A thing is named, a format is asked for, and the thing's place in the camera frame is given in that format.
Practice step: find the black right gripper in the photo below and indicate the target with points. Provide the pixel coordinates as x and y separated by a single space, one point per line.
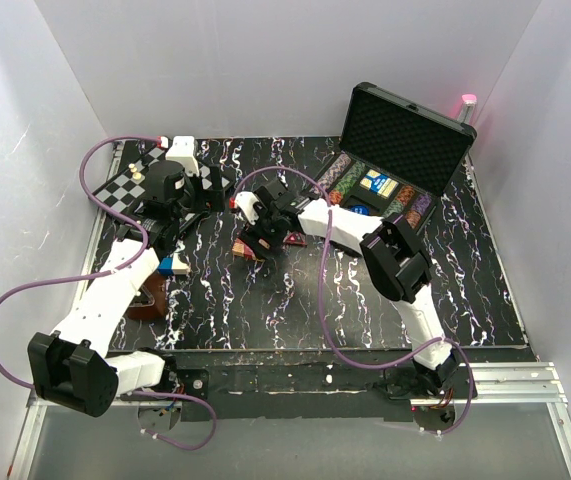
253 234

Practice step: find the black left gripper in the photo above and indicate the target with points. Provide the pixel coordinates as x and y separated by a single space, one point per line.
195 182

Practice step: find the red black triangle all-in button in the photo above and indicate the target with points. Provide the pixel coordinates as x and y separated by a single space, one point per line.
296 239

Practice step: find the red yellow card deck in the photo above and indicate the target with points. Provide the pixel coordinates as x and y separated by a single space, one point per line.
242 250

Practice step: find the blue small blind button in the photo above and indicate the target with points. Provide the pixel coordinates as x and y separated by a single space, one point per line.
360 209

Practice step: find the blue white card deck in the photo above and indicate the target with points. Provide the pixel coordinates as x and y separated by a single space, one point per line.
378 183

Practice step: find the black poker chip case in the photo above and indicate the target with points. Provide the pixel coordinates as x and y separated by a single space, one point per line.
404 140

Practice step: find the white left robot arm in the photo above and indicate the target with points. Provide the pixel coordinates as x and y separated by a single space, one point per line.
70 365

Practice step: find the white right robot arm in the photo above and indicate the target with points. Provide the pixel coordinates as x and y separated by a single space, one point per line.
396 260

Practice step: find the orange chip stack left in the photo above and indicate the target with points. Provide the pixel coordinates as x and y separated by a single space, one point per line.
336 197

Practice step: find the blue beige chip stack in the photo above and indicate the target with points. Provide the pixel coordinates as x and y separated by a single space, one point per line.
334 171

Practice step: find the white chess queen piece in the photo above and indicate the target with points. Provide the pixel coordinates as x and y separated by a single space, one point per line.
136 175

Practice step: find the blue white flat card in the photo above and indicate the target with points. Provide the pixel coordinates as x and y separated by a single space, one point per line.
173 266

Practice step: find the black silver chess board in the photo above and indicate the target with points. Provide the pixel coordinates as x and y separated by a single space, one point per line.
121 193

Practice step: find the green grey chip stack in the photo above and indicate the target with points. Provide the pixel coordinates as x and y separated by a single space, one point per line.
395 207

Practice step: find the orange chip stack right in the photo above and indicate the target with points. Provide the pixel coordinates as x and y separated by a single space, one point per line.
405 194

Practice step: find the orange black chip stack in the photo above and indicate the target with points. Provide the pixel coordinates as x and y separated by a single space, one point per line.
413 218

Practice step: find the purple chip stack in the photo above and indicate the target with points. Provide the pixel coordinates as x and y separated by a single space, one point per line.
422 203

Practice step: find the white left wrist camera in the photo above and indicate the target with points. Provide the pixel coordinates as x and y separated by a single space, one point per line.
183 151

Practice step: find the pink capped metal post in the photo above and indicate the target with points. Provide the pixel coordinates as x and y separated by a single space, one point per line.
467 108

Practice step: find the aluminium front rail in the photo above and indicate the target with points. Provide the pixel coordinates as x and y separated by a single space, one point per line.
518 427

